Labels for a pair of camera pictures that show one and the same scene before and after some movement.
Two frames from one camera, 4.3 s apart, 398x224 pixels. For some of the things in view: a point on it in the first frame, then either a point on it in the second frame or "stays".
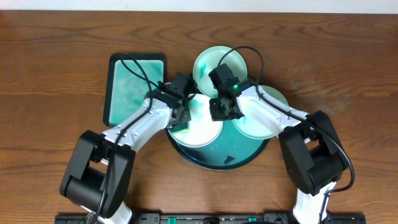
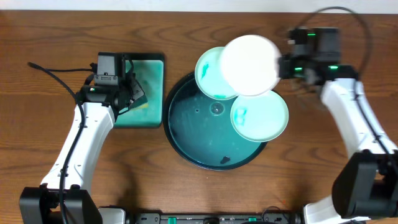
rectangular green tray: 130,76 stays
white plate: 201,130 → 249,65
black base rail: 217,218 stays
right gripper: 216,113 → 282,64
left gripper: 181,112 → 131,94
